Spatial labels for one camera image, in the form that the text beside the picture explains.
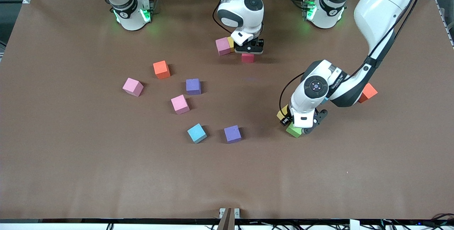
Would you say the green foam cube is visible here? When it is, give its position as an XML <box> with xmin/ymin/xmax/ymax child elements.
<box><xmin>286</xmin><ymin>123</ymin><xmax>303</xmax><ymax>138</ymax></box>

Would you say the purple foam cube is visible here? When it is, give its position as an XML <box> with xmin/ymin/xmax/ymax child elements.
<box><xmin>186</xmin><ymin>78</ymin><xmax>202</xmax><ymax>96</ymax></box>
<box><xmin>224</xmin><ymin>125</ymin><xmax>242</xmax><ymax>144</ymax></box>

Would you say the grey metal table bracket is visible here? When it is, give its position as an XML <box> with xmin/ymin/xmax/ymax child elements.
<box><xmin>219</xmin><ymin>208</ymin><xmax>240</xmax><ymax>220</ymax></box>

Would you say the perforated aluminium side rail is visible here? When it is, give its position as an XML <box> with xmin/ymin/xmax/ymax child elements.
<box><xmin>434</xmin><ymin>0</ymin><xmax>454</xmax><ymax>49</ymax></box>

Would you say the pink foam cube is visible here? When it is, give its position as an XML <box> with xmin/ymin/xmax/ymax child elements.
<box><xmin>215</xmin><ymin>37</ymin><xmax>231</xmax><ymax>56</ymax></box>
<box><xmin>122</xmin><ymin>77</ymin><xmax>144</xmax><ymax>97</ymax></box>
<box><xmin>171</xmin><ymin>94</ymin><xmax>190</xmax><ymax>115</ymax></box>

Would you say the orange foam cube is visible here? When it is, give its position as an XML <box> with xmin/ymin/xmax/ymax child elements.
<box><xmin>153</xmin><ymin>60</ymin><xmax>171</xmax><ymax>80</ymax></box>
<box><xmin>358</xmin><ymin>83</ymin><xmax>378</xmax><ymax>104</ymax></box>

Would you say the brown wooden strip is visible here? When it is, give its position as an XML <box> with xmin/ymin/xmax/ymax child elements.
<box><xmin>216</xmin><ymin>208</ymin><xmax>236</xmax><ymax>230</ymax></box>

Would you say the brown paper table cover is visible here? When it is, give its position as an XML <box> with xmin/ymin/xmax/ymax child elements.
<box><xmin>0</xmin><ymin>0</ymin><xmax>454</xmax><ymax>220</ymax></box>

